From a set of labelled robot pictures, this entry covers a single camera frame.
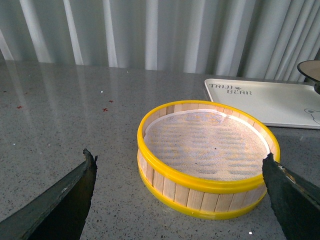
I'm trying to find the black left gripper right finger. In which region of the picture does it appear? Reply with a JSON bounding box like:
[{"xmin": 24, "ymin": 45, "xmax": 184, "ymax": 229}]
[{"xmin": 262, "ymin": 153, "xmax": 320, "ymax": 240}]

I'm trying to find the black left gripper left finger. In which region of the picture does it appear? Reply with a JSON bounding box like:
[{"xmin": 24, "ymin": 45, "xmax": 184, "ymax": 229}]
[{"xmin": 0, "ymin": 149, "xmax": 98, "ymax": 240}]

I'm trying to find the beige plate black rim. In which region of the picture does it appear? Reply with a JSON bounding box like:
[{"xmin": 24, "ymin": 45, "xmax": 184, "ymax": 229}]
[{"xmin": 297, "ymin": 60, "xmax": 320, "ymax": 94}]

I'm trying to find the cream bear print tray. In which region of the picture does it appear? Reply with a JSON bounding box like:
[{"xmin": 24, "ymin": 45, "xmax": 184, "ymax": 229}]
[{"xmin": 204, "ymin": 78, "xmax": 320, "ymax": 130}]

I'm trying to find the yellow rimmed bamboo steamer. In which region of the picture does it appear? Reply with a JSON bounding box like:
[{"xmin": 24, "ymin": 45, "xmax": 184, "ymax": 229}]
[{"xmin": 137, "ymin": 100, "xmax": 280, "ymax": 220}]

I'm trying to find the white steamer liner cloth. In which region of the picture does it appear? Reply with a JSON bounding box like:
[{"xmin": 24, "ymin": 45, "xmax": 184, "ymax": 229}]
[{"xmin": 144, "ymin": 109, "xmax": 270, "ymax": 181}]

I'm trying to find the grey pleated curtain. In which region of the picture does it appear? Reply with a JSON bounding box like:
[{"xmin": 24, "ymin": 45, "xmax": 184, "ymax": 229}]
[{"xmin": 0, "ymin": 0, "xmax": 320, "ymax": 82}]

